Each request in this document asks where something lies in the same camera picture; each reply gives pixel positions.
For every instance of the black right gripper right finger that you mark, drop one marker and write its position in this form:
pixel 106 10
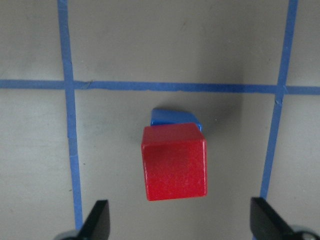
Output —
pixel 266 223

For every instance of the blue wooden block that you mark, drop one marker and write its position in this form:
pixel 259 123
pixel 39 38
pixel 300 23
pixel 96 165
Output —
pixel 167 117

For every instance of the red wooden block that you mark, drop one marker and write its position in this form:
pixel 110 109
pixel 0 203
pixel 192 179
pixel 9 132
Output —
pixel 174 158

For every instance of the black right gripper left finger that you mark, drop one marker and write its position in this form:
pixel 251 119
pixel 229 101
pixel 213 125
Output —
pixel 97 225

